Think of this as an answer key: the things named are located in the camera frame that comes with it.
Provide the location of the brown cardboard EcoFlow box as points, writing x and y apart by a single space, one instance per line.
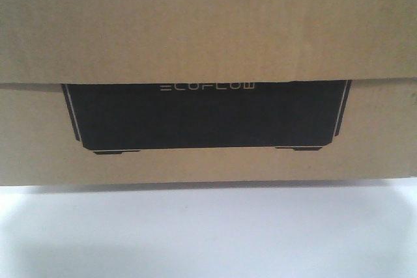
163 91

